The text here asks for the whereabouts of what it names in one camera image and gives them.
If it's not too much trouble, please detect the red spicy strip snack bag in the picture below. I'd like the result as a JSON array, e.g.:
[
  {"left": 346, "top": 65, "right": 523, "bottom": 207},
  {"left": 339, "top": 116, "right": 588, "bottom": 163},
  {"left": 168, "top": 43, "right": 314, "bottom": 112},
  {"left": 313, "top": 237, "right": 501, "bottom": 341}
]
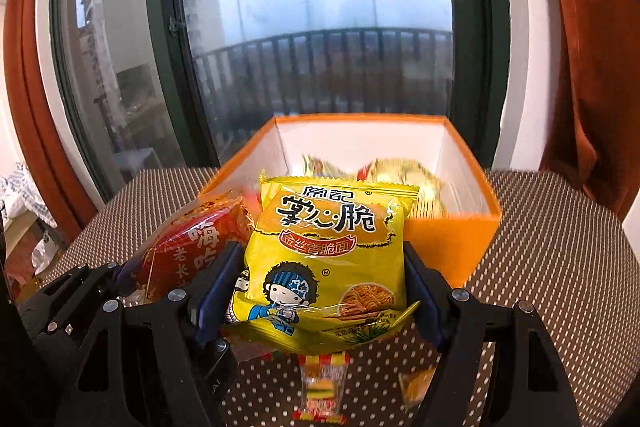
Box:
[{"left": 118, "top": 188, "right": 254, "bottom": 303}]

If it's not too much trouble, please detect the yellow honey butter chip bag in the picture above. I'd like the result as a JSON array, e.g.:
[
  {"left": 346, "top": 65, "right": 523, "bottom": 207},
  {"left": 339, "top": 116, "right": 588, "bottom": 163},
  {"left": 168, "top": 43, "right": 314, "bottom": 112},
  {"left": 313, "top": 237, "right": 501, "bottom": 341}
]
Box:
[{"left": 357, "top": 158, "right": 447, "bottom": 219}]

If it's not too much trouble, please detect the yellow crispy noodle snack bag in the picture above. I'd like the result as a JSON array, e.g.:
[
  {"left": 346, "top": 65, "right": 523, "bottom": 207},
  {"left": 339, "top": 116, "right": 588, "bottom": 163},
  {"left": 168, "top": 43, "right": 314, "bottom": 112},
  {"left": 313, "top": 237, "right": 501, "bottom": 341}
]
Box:
[{"left": 227, "top": 176, "right": 419, "bottom": 355}]

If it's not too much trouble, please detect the small clear wrapped pastry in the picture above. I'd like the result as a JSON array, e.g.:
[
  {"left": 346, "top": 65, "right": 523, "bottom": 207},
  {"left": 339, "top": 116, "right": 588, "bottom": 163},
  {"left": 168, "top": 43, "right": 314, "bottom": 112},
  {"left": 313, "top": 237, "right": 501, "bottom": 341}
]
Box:
[{"left": 399, "top": 365, "right": 436, "bottom": 409}]

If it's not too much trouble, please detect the rust orange left curtain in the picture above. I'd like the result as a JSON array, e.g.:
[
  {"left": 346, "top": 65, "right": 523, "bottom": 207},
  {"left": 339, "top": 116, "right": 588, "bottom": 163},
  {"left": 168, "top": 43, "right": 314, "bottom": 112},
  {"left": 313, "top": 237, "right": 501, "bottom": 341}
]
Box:
[{"left": 3, "top": 0, "right": 98, "bottom": 244}]

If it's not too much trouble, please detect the rust orange curtain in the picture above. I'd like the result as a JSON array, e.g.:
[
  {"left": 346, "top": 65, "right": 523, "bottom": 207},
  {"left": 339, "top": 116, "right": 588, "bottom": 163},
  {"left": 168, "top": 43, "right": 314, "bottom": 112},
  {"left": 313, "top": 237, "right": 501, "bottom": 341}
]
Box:
[
  {"left": 3, "top": 0, "right": 98, "bottom": 244},
  {"left": 540, "top": 0, "right": 639, "bottom": 219}
]

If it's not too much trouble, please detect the brown polka dot tablecloth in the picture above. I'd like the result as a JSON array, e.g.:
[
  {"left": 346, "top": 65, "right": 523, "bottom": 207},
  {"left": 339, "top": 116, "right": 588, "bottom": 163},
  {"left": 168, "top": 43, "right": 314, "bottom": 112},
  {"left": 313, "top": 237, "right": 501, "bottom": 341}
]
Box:
[{"left": 43, "top": 168, "right": 639, "bottom": 426}]

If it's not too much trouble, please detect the small yellow red candy packet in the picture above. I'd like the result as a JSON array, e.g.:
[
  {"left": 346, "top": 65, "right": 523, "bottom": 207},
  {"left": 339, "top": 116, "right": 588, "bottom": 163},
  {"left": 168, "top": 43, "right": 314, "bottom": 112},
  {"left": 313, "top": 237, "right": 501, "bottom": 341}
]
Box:
[{"left": 293, "top": 352, "right": 352, "bottom": 425}]

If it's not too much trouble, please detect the orange open cardboard box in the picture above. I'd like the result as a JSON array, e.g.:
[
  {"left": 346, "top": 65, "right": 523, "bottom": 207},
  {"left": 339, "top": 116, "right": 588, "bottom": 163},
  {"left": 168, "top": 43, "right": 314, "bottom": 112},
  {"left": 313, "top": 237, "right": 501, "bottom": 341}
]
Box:
[{"left": 204, "top": 114, "right": 501, "bottom": 287}]

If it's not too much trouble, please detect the rust orange right curtain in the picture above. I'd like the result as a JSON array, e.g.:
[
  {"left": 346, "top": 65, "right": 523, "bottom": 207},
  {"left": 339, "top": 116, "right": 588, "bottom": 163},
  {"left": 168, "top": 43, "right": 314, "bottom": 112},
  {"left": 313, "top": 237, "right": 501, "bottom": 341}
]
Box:
[{"left": 540, "top": 0, "right": 639, "bottom": 219}]

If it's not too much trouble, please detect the dark balcony railing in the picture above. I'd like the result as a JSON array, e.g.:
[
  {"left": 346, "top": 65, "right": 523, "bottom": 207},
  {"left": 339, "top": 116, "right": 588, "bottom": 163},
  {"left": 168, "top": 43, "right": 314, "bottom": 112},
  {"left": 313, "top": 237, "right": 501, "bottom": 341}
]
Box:
[{"left": 195, "top": 27, "right": 454, "bottom": 156}]

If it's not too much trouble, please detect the dark green window frame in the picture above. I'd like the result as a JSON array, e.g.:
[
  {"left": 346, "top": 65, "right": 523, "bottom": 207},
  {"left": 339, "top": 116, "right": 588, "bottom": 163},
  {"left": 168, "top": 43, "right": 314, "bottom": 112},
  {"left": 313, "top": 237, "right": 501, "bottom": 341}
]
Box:
[{"left": 51, "top": 0, "right": 510, "bottom": 204}]

